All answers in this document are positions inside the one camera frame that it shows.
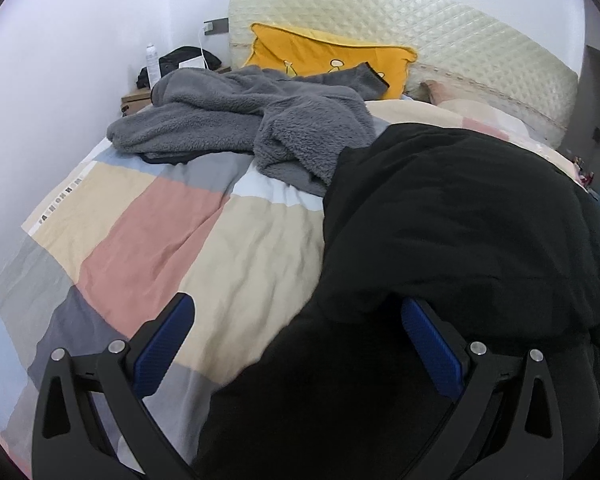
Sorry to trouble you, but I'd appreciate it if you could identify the white box on nightstand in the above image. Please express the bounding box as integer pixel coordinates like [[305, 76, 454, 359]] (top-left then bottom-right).
[[178, 55, 207, 70]]

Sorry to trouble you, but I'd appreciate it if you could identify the cream quilted headboard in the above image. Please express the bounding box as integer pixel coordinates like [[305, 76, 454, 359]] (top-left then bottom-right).
[[228, 0, 578, 148]]

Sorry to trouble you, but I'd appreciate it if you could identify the grey fleece garment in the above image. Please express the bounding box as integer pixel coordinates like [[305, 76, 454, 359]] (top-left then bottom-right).
[[107, 63, 389, 196]]

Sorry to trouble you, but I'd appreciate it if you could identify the patchwork colour-block duvet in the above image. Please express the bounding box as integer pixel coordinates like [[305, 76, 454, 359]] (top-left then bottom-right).
[[0, 96, 600, 476]]

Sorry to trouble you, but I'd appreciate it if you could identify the wooden bedside table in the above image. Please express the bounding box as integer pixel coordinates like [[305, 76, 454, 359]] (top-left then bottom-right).
[[121, 67, 230, 116]]

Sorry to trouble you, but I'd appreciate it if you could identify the black large garment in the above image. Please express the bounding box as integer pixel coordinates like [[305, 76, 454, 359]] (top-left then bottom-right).
[[193, 124, 600, 479]]

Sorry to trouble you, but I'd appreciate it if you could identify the black bag on nightstand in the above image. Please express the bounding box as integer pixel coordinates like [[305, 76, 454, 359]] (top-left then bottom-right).
[[136, 44, 222, 89]]

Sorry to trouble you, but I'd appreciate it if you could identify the yellow pillow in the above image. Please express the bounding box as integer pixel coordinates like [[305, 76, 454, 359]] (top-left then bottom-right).
[[245, 23, 417, 99]]

